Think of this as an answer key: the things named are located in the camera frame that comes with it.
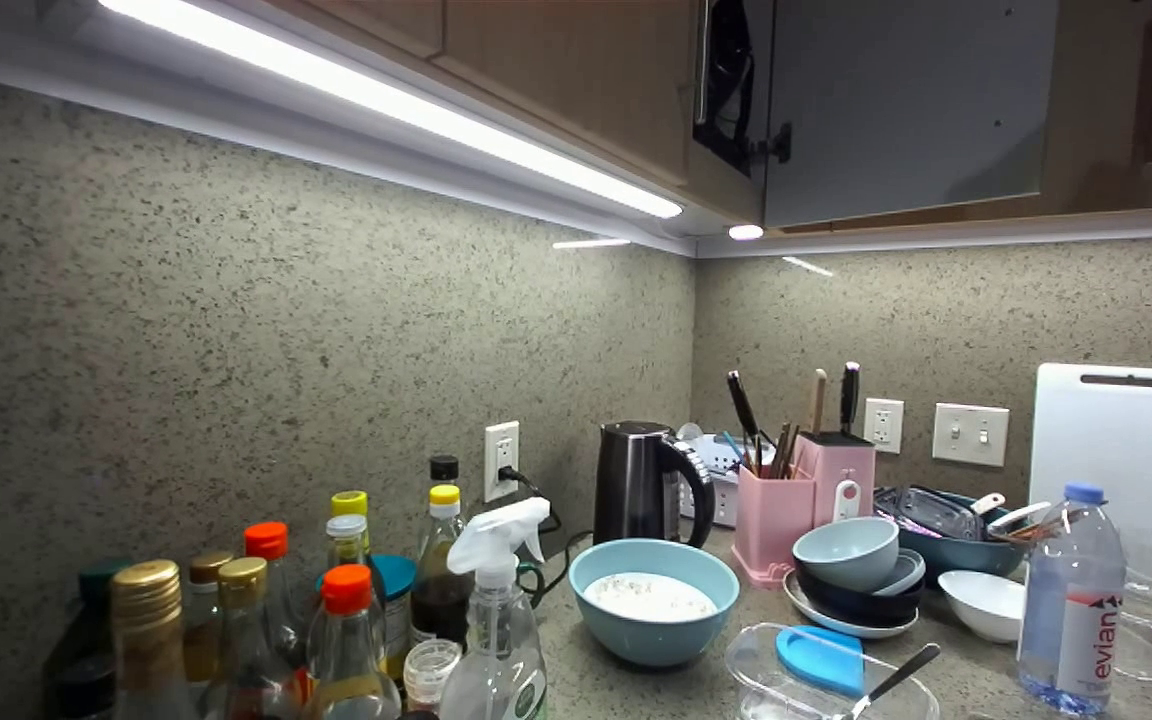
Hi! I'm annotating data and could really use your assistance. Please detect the wooden overhead cabinet door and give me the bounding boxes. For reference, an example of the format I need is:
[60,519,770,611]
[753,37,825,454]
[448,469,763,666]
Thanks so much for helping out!
[1054,0,1152,215]
[757,0,1069,230]
[437,0,709,184]

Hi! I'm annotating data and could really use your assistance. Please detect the black door hinge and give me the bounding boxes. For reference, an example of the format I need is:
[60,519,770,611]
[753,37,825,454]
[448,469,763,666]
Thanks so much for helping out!
[743,121,798,171]

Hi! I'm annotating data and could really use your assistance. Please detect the black electric kettle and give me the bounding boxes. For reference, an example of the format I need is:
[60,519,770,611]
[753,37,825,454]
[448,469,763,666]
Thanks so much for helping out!
[588,416,719,551]

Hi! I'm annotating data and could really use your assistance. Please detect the black kitchen utensil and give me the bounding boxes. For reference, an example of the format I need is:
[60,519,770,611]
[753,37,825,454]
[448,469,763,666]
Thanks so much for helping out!
[725,367,775,470]

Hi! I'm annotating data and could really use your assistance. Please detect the wooden kitchen utensil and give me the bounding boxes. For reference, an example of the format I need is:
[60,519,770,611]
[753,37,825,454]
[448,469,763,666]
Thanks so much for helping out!
[770,416,808,480]

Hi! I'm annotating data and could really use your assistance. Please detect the blue bowl with white contents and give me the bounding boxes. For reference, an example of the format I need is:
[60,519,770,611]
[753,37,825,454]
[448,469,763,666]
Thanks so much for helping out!
[564,533,743,673]

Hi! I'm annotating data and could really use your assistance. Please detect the yellow cap dark bottle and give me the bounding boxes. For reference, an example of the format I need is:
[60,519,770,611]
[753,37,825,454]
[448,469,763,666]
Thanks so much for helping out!
[407,480,475,647]

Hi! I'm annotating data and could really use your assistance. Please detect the pink utensil holder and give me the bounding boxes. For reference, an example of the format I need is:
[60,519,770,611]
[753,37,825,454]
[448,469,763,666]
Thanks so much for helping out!
[729,465,820,592]

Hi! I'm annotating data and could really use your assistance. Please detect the clear spray bottle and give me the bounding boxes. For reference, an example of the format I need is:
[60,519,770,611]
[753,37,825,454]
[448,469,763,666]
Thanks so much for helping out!
[437,491,555,720]

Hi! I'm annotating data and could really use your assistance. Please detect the yellow cap clear bottle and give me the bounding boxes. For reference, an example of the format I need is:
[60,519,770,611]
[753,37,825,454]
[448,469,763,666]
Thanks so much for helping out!
[323,484,381,571]

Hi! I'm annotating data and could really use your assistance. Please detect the pink knife block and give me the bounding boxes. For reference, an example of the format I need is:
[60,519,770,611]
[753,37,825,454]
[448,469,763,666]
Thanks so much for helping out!
[794,426,880,533]

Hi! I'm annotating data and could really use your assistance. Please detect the grey blue stacked bowl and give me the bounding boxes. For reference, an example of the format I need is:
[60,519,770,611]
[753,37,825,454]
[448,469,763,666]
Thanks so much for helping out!
[789,511,905,599]

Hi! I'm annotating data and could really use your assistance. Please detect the white cap small jar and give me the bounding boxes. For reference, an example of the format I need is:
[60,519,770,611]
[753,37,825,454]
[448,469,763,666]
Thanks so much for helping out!
[402,634,469,720]

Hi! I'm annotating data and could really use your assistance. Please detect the orange cap sauce bottle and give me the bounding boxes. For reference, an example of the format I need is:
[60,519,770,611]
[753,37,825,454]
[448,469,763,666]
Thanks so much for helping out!
[239,516,307,673]

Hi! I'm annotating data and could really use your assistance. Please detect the orange cap clear bottle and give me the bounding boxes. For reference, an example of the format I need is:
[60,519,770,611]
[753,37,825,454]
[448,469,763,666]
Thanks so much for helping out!
[307,559,403,720]

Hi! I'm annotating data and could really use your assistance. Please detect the clear glass container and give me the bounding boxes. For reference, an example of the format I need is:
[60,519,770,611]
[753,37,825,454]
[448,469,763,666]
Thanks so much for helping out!
[719,617,943,720]

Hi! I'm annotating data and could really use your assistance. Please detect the dark bowl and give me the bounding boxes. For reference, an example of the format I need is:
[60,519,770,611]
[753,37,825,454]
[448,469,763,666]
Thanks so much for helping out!
[794,543,933,631]

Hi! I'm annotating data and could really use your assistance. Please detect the blue silicone item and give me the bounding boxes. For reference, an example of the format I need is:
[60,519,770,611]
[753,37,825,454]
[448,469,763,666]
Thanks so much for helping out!
[773,622,872,698]

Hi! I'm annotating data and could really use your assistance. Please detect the dark dish basin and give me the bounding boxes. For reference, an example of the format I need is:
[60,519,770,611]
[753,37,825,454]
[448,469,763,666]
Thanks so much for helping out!
[872,480,1065,579]

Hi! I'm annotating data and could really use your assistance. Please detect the gold cap glass bottle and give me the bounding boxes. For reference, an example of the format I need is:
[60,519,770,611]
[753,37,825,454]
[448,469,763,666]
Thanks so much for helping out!
[210,551,293,720]

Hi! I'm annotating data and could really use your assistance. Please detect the small gold cap bottle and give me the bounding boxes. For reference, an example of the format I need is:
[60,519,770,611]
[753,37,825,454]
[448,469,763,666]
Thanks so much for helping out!
[181,549,233,673]

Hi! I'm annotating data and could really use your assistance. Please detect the small white bowl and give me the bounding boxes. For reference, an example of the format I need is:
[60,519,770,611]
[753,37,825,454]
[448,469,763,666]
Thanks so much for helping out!
[935,568,1036,647]

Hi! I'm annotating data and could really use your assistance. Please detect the large gold cap bottle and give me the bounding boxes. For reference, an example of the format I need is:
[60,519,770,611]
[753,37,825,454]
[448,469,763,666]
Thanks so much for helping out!
[107,557,195,720]

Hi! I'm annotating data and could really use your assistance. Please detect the blue cap water bottle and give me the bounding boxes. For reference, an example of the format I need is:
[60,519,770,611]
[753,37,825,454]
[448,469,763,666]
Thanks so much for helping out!
[1013,480,1133,720]

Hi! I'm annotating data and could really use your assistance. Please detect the white cutting board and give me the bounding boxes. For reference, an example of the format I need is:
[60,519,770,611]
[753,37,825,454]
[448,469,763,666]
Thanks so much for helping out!
[1024,360,1152,579]

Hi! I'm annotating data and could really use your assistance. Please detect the green cap dark bottle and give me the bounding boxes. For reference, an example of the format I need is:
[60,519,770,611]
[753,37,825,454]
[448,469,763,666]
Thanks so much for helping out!
[38,557,124,720]

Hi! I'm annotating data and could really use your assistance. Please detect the white wall outlet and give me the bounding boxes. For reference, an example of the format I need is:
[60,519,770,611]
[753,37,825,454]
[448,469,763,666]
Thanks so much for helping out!
[482,416,523,499]

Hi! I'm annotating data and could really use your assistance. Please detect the black power cord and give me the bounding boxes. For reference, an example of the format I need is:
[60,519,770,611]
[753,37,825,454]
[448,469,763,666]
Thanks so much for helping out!
[500,465,600,611]

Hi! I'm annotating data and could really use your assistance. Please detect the wooden handle knife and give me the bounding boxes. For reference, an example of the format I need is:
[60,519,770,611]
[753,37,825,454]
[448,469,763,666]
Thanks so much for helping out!
[808,362,832,439]

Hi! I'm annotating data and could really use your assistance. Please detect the black handle knife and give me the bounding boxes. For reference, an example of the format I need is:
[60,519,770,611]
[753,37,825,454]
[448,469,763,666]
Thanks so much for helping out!
[836,355,870,439]

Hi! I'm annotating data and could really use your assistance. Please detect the white single wall switch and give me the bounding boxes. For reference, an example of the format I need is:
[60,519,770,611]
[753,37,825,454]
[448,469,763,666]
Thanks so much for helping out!
[862,393,907,454]

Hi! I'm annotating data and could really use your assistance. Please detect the white double wall switch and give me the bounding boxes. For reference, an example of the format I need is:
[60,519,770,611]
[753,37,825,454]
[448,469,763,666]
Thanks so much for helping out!
[929,398,1013,470]

